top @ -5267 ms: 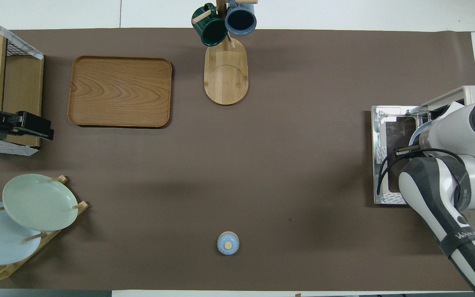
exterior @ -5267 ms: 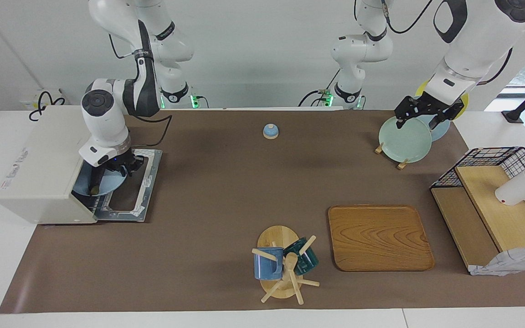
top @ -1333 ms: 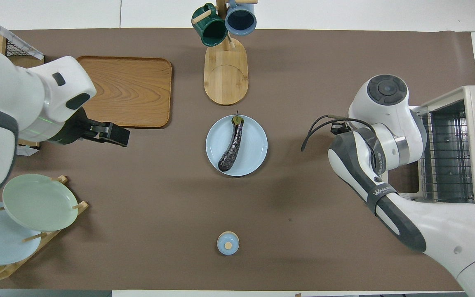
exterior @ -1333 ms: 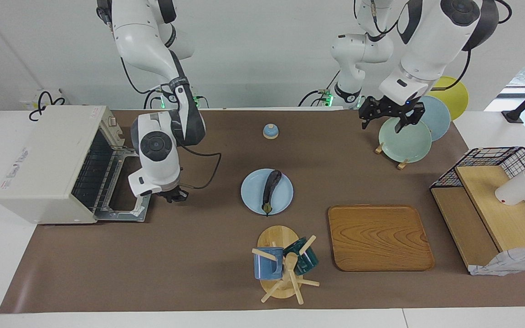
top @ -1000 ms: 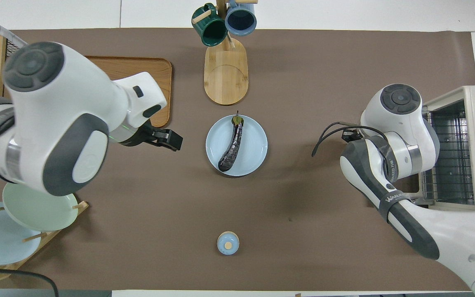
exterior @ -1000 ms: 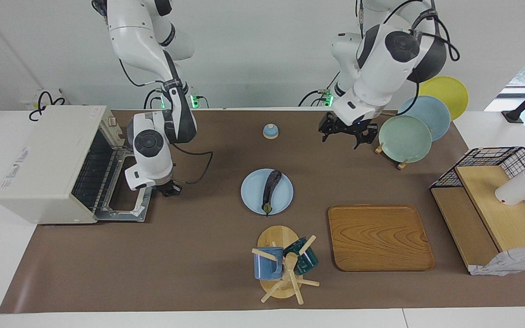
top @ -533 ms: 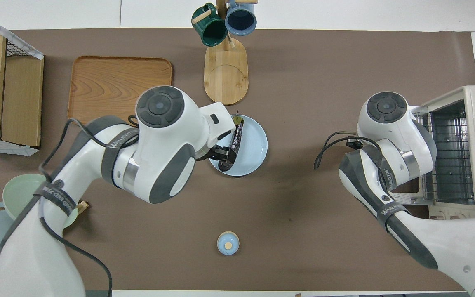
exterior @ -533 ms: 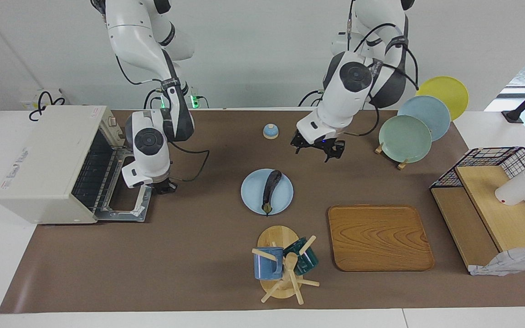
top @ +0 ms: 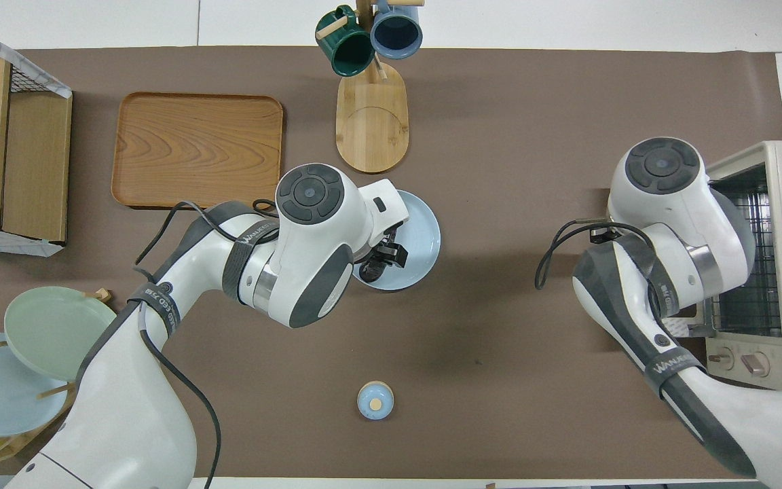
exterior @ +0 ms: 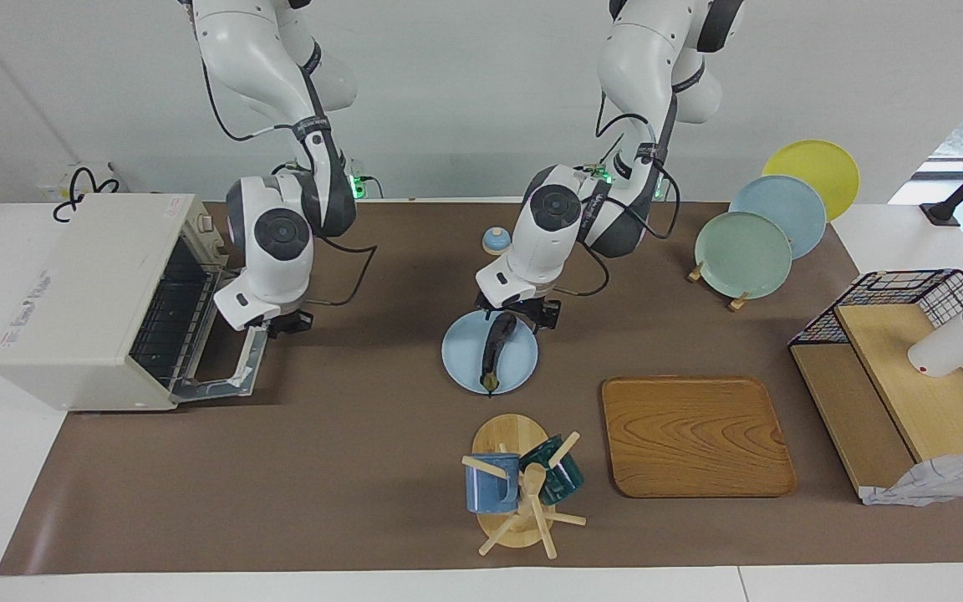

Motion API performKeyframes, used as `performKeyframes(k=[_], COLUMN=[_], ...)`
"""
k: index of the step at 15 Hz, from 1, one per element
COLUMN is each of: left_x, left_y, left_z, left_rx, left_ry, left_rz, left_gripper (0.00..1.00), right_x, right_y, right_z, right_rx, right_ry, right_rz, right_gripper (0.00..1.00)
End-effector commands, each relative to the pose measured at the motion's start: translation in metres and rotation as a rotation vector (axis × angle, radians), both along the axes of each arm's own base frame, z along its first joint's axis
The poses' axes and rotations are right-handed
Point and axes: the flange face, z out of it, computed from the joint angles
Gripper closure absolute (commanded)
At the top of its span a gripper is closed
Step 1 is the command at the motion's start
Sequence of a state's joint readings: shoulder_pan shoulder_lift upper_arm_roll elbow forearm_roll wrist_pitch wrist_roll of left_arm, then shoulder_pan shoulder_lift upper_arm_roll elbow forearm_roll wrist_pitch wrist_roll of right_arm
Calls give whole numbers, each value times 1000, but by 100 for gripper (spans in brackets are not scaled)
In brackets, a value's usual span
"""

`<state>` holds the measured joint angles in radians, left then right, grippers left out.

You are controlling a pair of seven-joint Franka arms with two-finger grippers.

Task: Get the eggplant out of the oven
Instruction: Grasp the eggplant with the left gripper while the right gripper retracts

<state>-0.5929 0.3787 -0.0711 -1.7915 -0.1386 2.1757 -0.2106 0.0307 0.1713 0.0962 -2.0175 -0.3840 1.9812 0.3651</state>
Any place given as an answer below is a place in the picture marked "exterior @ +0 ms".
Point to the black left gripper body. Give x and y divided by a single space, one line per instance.
523 306

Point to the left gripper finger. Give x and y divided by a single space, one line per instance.
544 322
485 308

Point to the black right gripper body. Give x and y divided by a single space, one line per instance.
289 323

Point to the dark purple eggplant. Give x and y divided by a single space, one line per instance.
498 339

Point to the light blue serving plate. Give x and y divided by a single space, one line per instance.
465 359

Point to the toaster oven glass door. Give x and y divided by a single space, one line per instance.
249 368

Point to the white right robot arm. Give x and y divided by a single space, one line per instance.
272 242

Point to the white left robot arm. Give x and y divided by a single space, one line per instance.
548 234

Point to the cream toaster oven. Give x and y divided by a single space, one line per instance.
72 334

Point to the small blue lid wooden knob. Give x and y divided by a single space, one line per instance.
494 242

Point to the wooden mug tree stand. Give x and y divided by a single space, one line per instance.
506 435

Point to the brown table mat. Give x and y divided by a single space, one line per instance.
364 460

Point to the dark green mug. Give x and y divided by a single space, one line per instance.
565 481

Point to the blue striped mug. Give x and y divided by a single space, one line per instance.
490 493

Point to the rectangular wooden tray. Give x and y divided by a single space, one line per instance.
695 435

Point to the wooden plate rack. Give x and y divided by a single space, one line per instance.
737 303

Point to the pale green plate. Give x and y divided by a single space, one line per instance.
741 259

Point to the white power strip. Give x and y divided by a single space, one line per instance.
59 191

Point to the light blue racked plate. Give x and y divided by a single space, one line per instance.
782 205

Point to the yellow plate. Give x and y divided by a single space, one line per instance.
816 163

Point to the wooden stepped shelf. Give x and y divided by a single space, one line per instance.
908 393

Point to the white cup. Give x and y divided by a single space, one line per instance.
950 347

